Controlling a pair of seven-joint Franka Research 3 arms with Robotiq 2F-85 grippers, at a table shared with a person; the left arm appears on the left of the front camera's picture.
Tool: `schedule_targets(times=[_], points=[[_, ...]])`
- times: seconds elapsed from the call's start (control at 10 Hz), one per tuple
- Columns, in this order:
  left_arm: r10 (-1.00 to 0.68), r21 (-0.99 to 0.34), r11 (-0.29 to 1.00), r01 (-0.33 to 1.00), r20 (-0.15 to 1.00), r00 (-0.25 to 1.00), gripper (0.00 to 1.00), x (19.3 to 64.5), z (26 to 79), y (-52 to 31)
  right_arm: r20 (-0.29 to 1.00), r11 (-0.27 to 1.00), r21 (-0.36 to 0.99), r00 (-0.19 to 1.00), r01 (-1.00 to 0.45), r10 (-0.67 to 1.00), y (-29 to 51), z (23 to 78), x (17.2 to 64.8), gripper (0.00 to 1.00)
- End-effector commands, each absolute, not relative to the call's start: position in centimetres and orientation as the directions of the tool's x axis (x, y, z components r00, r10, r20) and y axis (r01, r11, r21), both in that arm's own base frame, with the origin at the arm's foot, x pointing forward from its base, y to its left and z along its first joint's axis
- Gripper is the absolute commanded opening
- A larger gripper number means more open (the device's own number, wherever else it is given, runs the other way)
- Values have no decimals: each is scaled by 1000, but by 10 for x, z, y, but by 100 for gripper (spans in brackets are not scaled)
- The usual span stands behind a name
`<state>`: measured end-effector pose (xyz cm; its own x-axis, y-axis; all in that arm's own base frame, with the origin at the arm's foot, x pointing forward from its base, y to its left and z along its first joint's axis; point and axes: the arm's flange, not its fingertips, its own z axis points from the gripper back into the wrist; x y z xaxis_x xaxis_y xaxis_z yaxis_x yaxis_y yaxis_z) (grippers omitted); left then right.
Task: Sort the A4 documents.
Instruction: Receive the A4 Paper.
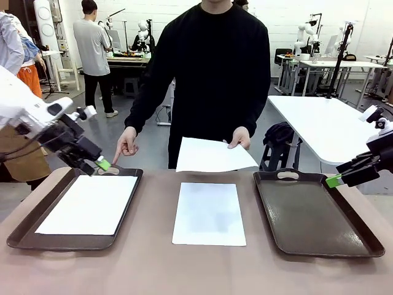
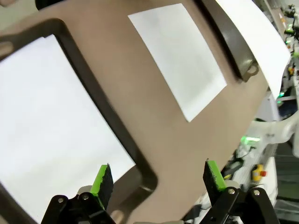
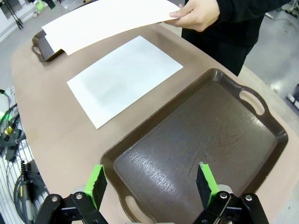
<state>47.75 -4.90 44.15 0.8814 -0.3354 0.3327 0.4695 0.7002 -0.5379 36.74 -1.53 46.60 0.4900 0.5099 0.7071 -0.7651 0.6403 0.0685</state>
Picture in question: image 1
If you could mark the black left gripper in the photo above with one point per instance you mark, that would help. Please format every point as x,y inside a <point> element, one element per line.
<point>63,135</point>

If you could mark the white-backed desk monitor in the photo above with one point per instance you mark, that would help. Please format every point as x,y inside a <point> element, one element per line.
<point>331,44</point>

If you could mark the person's right hand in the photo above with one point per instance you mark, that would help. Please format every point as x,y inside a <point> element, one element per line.
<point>129,141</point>

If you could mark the black tripod pole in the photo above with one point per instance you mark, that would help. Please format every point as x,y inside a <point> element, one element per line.
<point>340,63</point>

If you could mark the person's black-sleeved left forearm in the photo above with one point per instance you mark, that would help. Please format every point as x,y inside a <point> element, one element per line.
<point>256,116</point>

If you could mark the black office chair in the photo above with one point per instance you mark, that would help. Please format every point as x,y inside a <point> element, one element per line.
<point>283,53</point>

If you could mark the white standing air conditioner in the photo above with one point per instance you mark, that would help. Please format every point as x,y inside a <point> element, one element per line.
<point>46,30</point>

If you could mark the grey computer monitor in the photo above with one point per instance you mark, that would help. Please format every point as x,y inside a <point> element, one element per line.
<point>116,40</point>

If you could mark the long white desk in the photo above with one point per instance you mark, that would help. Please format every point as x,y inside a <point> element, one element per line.
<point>337,63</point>

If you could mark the white humanoid robot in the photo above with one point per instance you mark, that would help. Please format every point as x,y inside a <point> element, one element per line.
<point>142,30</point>

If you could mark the white cylindrical container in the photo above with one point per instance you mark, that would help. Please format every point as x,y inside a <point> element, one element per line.
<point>304,57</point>

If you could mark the person in brown apron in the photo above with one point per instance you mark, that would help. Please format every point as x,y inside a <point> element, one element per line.
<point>9,46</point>

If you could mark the person's torso in black sweater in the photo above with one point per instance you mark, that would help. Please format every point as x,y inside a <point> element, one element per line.
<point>212,77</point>

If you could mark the brown plastic serving tray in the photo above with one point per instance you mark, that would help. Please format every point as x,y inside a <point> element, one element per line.
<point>307,215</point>
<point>61,242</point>

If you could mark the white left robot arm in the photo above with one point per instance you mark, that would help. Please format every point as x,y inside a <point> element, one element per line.
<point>18,101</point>

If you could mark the person's black-sleeved right forearm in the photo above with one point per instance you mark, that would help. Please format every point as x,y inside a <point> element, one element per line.
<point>141,110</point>

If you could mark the large white table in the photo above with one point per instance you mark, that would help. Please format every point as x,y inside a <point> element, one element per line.
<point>322,123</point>

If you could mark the dark round bag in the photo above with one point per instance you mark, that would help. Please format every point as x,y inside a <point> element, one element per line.
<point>350,57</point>

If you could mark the person in grey t-shirt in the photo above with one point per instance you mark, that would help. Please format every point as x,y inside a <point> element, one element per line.
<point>90,46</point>

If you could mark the person's left hand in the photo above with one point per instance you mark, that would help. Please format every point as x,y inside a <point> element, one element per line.
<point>242,136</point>

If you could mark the person in orange trousers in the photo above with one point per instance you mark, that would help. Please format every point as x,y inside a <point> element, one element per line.
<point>29,77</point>

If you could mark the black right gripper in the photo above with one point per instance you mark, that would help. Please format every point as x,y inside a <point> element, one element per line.
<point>385,158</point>

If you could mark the white desk-mounted robot arm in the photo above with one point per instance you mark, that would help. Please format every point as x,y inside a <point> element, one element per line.
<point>298,46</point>

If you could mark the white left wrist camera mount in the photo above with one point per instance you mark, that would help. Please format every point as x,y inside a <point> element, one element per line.
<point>89,111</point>

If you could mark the black cloth bundle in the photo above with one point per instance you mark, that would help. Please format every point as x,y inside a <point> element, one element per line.
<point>281,132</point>

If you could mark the white A4 paper stack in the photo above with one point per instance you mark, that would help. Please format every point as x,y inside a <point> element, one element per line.
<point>86,204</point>
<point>208,215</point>

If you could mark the white A4 paper sheet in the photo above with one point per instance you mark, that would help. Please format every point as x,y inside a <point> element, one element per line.
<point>208,155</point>

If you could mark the wooden-topped workbench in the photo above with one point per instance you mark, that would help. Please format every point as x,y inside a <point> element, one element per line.
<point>126,60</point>

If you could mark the grey plastic step stool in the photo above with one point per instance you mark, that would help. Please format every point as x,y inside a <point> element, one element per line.
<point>130,87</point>

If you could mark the person in dark shirt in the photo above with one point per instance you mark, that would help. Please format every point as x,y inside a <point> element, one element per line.
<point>242,3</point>

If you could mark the small white robot arm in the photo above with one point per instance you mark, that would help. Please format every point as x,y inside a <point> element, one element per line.
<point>108,24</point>

